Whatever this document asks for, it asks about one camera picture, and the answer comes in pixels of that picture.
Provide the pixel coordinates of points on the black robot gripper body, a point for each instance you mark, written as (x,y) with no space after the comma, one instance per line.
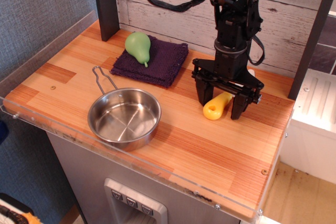
(228,63)

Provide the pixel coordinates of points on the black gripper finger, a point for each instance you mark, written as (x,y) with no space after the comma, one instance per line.
(204,88)
(240,103)

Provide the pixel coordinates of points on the yellow handled toy knife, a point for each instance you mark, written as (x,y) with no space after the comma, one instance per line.
(225,91)

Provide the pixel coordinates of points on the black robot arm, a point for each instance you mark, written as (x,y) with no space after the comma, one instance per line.
(237,23)

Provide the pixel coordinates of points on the purple folded cloth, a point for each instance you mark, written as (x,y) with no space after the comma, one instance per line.
(166,59)

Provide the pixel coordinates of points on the green toy pear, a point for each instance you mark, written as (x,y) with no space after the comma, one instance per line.
(138,45)

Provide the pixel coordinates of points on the small stainless steel pan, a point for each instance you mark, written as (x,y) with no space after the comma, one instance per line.
(125,118)

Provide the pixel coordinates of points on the silver dispenser panel with buttons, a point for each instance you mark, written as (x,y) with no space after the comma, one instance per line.
(130,206)

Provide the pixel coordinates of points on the grey toy fridge cabinet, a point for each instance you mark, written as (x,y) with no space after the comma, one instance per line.
(86,171)

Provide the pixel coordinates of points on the orange object at bottom left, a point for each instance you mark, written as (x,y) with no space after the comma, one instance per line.
(31,218)

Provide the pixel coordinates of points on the dark right upright post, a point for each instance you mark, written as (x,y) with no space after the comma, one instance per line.
(314,36)

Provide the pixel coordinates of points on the dark upright post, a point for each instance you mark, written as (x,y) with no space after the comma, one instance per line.
(314,36)
(108,18)

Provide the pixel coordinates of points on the dark left upright post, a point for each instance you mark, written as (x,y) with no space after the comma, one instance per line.
(108,18)

